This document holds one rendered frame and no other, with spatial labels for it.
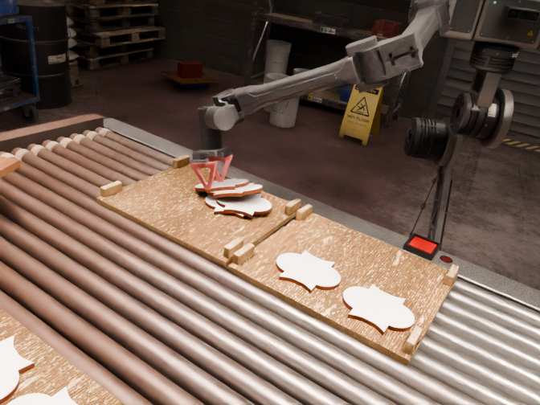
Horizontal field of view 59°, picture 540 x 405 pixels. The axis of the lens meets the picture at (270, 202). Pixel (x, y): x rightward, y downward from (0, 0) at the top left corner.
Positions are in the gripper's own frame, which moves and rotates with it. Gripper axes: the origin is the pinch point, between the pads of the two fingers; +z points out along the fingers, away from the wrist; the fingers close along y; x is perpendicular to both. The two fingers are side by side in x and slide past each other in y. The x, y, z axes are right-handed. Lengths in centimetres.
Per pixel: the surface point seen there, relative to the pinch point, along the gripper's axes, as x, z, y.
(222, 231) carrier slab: -6.6, 8.9, -14.1
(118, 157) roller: 36.8, -5.1, 14.3
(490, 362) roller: -65, 28, -29
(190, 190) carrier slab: 7.8, 2.4, 1.3
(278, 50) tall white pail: 85, -61, 442
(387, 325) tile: -46, 21, -32
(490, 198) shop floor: -121, 75, 293
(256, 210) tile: -12.7, 6.2, -4.4
